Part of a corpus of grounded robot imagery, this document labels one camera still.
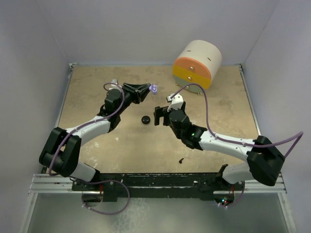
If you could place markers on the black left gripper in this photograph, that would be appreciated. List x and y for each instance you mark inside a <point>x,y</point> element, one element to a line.
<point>140,91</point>

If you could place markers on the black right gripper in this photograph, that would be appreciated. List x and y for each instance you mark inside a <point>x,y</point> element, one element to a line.
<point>159,112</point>

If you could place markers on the black earbud charging case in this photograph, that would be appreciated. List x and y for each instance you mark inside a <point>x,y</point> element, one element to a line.
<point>145,119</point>

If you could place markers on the purple earbud charging case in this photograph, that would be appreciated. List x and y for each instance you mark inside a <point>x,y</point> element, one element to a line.
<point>153,88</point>

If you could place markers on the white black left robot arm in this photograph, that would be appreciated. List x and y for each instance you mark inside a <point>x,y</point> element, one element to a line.
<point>62,149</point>

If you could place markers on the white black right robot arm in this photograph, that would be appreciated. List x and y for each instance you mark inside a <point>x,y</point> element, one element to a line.
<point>259,161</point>

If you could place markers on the round three-drawer storage box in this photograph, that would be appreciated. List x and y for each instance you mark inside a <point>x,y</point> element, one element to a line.
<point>198,63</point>

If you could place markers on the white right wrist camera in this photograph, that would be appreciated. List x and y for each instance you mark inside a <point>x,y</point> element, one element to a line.
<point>175,102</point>

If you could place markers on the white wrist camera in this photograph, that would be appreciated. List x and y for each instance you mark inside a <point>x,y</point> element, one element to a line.
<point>114,85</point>
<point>175,102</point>

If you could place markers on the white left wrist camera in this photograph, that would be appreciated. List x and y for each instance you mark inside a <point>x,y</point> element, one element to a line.
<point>114,85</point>

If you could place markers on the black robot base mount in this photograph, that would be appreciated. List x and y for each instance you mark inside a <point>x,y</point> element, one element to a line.
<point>198,185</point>

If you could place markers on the aluminium frame rail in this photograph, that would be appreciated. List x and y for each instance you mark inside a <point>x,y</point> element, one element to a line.
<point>43,183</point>

